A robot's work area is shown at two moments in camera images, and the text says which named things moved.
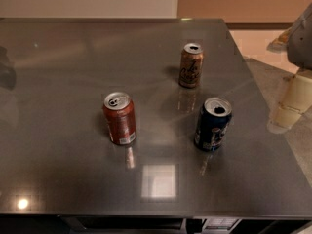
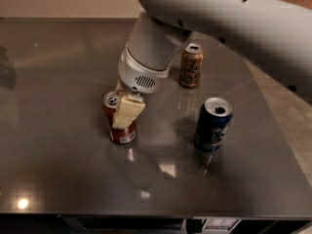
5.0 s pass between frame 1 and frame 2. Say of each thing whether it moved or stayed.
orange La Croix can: stayed
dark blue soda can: stayed
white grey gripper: moved
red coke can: stayed
